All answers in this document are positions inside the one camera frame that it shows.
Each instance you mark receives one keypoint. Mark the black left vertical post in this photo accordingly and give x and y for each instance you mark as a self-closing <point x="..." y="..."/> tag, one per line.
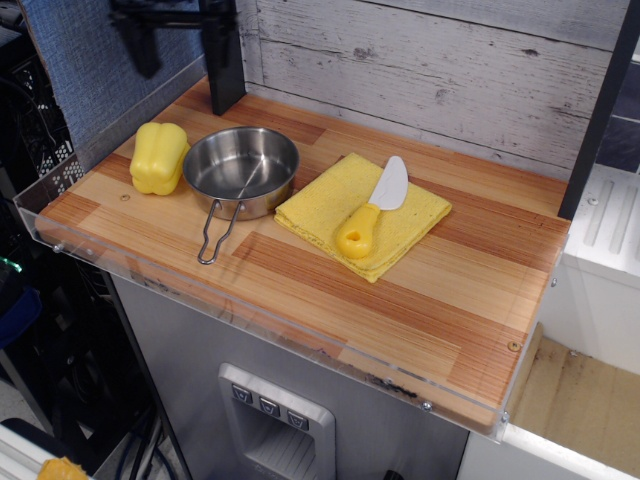
<point x="223" y="56"/>

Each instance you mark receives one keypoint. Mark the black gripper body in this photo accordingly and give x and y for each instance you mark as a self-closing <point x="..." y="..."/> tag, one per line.
<point x="149" y="15"/>

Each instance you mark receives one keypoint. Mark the black vertical post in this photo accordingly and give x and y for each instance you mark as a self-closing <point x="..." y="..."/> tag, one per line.
<point x="613" y="81"/>
<point x="223" y="56"/>

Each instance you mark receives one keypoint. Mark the yellow plastic bell pepper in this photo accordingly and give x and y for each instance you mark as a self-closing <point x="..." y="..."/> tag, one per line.
<point x="159" y="152"/>

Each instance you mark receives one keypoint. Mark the stainless steel pot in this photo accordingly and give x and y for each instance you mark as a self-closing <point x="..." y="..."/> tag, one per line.
<point x="239" y="174"/>

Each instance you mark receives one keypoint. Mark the blue fabric panel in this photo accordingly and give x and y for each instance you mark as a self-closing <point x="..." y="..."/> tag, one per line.
<point x="94" y="79"/>

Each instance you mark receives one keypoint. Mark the yellow folded cloth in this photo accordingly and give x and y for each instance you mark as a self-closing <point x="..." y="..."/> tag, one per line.
<point x="318" y="210"/>

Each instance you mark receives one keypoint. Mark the black right vertical post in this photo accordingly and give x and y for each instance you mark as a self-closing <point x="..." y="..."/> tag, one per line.
<point x="613" y="81"/>

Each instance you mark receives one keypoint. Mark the silver toy fridge cabinet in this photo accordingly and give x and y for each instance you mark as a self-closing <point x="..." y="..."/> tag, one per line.
<point x="377" y="436"/>

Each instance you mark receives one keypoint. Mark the white toy sink unit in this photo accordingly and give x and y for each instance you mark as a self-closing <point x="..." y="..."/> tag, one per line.
<point x="574" y="409"/>

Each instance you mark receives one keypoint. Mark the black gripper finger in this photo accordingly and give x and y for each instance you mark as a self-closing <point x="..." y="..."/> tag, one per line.
<point x="143" y="49"/>

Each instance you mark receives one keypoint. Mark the clear acrylic edge guard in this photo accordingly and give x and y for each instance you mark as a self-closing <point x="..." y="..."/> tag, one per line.
<point x="444" y="326"/>

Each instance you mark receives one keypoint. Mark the silver water dispenser panel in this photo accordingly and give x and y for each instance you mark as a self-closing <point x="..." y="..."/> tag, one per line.
<point x="277" y="433"/>

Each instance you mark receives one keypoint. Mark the yellow object bottom corner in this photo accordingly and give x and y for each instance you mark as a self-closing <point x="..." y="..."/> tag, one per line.
<point x="61" y="469"/>

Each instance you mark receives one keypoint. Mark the toy knife yellow handle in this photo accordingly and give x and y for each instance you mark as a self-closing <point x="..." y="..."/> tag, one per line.
<point x="355" y="238"/>

